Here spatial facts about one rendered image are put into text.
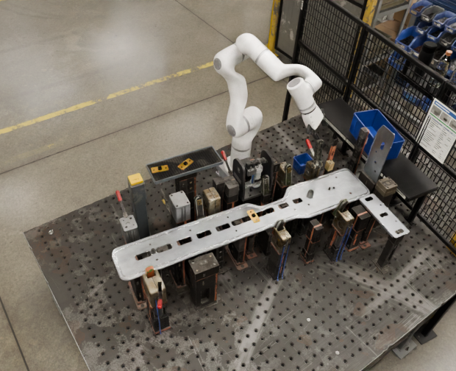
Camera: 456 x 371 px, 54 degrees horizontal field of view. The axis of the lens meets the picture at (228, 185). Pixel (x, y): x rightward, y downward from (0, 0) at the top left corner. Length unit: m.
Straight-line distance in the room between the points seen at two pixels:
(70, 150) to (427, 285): 3.08
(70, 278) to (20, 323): 0.86
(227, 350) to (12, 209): 2.29
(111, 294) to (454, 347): 2.19
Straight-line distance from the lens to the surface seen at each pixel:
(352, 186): 2.53
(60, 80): 5.21
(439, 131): 2.58
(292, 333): 2.28
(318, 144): 2.41
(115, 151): 4.17
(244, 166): 2.28
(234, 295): 2.34
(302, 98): 2.14
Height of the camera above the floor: 2.72
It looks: 46 degrees down
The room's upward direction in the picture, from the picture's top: 4 degrees clockwise
